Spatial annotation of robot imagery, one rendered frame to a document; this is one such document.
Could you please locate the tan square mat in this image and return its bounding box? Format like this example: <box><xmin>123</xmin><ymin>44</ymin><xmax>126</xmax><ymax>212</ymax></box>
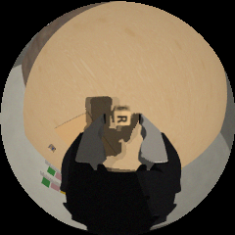
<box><xmin>55</xmin><ymin>112</ymin><xmax>117</xmax><ymax>156</ymax></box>

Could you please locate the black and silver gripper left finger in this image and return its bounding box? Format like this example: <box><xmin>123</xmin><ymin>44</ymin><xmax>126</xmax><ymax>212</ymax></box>
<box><xmin>60</xmin><ymin>114</ymin><xmax>106</xmax><ymax>192</ymax></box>

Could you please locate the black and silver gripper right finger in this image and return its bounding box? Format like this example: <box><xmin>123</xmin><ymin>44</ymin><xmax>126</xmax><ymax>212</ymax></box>
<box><xmin>138</xmin><ymin>114</ymin><xmax>181</xmax><ymax>194</ymax></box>

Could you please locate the tan letter block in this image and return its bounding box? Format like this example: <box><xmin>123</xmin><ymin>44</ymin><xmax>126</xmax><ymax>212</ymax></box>
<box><xmin>114</xmin><ymin>106</ymin><xmax>131</xmax><ymax>125</ymax></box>
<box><xmin>48</xmin><ymin>144</ymin><xmax>56</xmax><ymax>153</ymax></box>

